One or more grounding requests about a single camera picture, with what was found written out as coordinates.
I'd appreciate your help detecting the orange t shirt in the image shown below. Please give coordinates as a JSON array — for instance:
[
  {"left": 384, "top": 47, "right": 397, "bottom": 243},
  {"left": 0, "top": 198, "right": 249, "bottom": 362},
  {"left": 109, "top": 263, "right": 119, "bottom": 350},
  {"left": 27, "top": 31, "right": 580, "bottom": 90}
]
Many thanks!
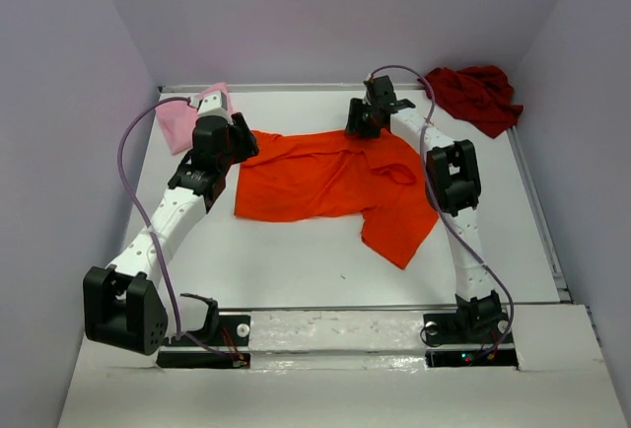
[{"left": 235, "top": 130, "right": 438, "bottom": 269}]

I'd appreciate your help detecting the pink t shirt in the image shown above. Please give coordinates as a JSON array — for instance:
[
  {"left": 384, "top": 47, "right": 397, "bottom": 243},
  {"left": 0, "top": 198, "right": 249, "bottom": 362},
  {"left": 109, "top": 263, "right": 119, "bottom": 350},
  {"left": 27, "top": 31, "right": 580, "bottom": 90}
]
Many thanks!
[{"left": 156, "top": 82, "right": 234, "bottom": 155}]

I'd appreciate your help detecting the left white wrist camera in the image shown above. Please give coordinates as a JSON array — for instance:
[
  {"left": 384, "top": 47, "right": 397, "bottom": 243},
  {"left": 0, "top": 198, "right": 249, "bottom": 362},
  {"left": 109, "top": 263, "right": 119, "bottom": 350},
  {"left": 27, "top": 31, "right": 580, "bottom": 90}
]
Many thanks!
[{"left": 196, "top": 91, "right": 230, "bottom": 118}]

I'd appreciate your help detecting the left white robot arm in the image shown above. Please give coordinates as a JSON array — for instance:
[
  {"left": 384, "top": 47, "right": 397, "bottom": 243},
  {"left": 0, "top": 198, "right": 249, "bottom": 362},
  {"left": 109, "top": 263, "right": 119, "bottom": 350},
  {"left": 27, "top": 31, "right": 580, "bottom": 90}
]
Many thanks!
[{"left": 83, "top": 112, "right": 259, "bottom": 355}]

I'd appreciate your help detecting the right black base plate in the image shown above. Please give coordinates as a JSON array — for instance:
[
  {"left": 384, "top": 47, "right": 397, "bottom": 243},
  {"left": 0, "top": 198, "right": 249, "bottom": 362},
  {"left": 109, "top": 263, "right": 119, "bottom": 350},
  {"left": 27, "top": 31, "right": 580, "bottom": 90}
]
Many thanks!
[{"left": 419, "top": 313, "right": 519, "bottom": 369}]

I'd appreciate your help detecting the dark red t shirt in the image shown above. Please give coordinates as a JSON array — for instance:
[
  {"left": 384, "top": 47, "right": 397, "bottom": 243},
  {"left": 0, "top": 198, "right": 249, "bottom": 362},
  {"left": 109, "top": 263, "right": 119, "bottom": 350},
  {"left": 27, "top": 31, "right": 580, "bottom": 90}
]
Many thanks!
[{"left": 425, "top": 65, "right": 524, "bottom": 139}]

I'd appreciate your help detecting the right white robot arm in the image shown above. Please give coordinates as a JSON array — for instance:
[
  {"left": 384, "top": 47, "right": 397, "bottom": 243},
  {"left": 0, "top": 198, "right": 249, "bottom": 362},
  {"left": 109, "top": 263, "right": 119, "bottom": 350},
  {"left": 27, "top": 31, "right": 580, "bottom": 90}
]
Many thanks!
[{"left": 345, "top": 74, "right": 513, "bottom": 346}]

